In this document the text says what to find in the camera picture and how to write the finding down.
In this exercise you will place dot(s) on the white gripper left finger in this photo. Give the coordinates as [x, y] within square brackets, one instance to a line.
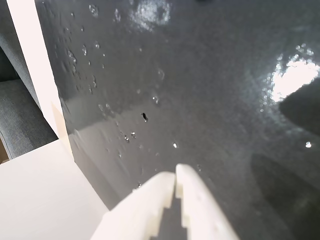
[140, 210]

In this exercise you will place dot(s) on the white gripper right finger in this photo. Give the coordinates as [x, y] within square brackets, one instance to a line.
[200, 210]

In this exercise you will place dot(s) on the grey fabric chair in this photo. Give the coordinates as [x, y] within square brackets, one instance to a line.
[17, 117]

